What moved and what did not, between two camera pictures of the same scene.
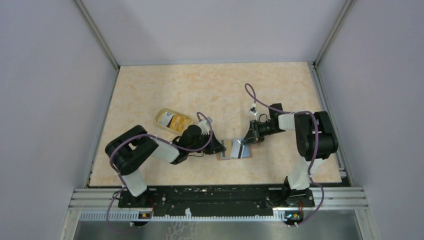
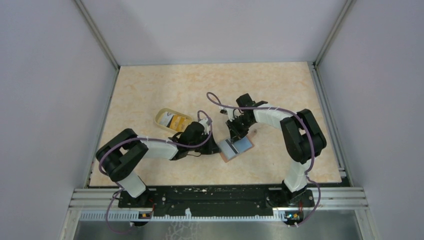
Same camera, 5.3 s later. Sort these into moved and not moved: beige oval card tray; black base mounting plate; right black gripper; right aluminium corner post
Moved: right black gripper
Not moved: beige oval card tray; right aluminium corner post; black base mounting plate
